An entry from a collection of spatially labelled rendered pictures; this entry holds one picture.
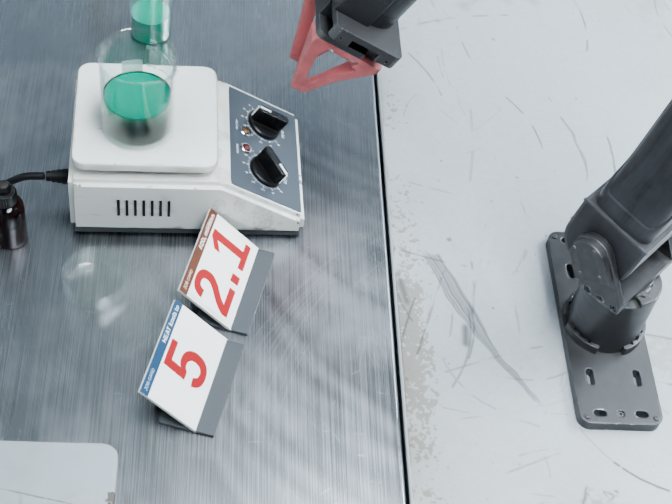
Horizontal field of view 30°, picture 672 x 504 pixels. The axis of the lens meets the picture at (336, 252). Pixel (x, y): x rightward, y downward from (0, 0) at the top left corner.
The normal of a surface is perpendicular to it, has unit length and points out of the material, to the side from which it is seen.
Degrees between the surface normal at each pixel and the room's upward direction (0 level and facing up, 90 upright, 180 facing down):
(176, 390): 40
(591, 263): 90
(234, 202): 90
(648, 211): 78
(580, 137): 0
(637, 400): 0
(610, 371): 0
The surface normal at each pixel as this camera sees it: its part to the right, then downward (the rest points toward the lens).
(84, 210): 0.07, 0.78
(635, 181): -0.68, 0.40
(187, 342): 0.71, -0.32
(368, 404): 0.11, -0.62
